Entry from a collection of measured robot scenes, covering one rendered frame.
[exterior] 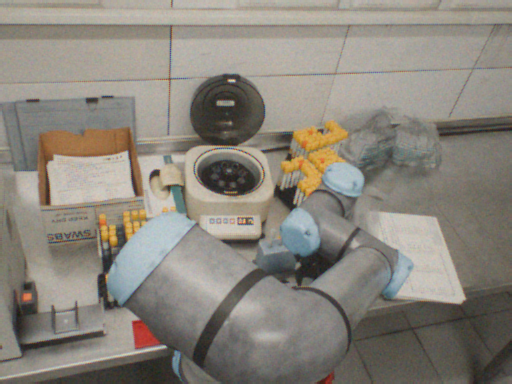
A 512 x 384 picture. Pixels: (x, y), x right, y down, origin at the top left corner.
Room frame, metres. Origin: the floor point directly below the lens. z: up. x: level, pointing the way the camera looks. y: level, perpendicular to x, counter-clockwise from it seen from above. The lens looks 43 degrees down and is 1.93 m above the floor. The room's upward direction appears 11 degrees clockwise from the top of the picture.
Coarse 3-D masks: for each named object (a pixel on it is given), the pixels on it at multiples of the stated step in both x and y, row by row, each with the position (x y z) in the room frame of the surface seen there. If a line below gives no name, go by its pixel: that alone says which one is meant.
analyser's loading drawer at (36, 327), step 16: (96, 304) 0.62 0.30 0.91; (16, 320) 0.54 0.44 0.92; (32, 320) 0.55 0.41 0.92; (48, 320) 0.56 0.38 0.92; (64, 320) 0.57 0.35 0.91; (80, 320) 0.57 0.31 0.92; (96, 320) 0.58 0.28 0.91; (32, 336) 0.52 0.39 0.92; (48, 336) 0.52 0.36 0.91; (64, 336) 0.53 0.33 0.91
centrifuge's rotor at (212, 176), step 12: (216, 168) 1.08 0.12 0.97; (228, 168) 1.06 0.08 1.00; (240, 168) 1.10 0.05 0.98; (204, 180) 1.03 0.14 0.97; (216, 180) 1.03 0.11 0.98; (228, 180) 1.04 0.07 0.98; (240, 180) 1.05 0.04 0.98; (252, 180) 1.07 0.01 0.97; (228, 192) 1.00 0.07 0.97; (240, 192) 1.01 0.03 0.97
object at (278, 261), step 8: (272, 240) 0.85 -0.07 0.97; (280, 240) 0.86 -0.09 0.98; (264, 248) 0.82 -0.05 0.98; (272, 248) 0.83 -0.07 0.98; (280, 248) 0.83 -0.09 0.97; (256, 256) 0.84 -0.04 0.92; (264, 256) 0.80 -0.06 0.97; (272, 256) 0.81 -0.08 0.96; (280, 256) 0.83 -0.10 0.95; (288, 256) 0.84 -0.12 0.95; (256, 264) 0.83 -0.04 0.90; (264, 264) 0.81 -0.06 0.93; (272, 264) 0.82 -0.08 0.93; (280, 264) 0.83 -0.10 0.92; (288, 264) 0.84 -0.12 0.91; (272, 272) 0.82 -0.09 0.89; (280, 272) 0.83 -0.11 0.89; (288, 272) 0.84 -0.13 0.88
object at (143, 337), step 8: (136, 320) 0.62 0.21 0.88; (136, 328) 0.60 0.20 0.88; (144, 328) 0.60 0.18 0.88; (136, 336) 0.58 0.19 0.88; (144, 336) 0.58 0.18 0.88; (152, 336) 0.59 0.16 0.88; (136, 344) 0.56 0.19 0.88; (144, 344) 0.56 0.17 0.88; (152, 344) 0.57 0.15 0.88; (160, 344) 0.57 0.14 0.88
